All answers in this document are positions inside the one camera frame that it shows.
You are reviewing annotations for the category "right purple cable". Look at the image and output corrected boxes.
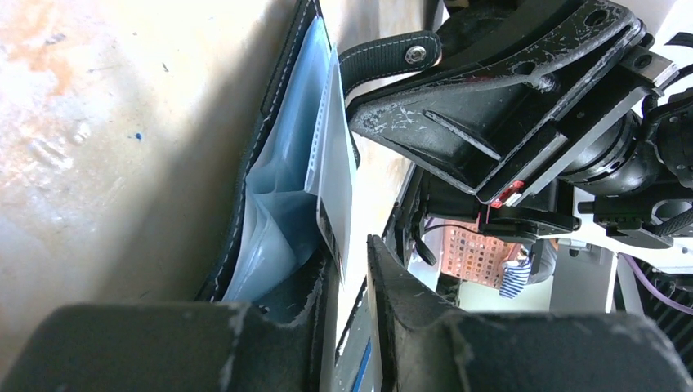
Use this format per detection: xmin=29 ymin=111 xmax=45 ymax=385
xmin=621 ymin=252 xmax=693 ymax=318

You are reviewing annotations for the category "orange perforated crate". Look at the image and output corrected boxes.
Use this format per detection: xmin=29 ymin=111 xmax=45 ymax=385
xmin=439 ymin=220 xmax=521 ymax=289

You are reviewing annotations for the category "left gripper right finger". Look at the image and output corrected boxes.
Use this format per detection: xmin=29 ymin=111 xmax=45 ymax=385
xmin=367 ymin=235 xmax=461 ymax=391

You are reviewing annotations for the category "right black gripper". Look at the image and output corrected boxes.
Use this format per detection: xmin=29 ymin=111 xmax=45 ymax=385
xmin=347 ymin=1 xmax=692 ymax=249

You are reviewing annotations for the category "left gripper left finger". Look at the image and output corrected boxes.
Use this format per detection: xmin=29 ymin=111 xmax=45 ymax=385
xmin=248 ymin=254 xmax=339 ymax=391

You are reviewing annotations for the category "black card holder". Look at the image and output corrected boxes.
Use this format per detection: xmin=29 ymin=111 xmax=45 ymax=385
xmin=197 ymin=1 xmax=441 ymax=301

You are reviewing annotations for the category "thin card seen edge-on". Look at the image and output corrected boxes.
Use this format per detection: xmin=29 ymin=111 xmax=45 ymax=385
xmin=316 ymin=49 xmax=356 ymax=281

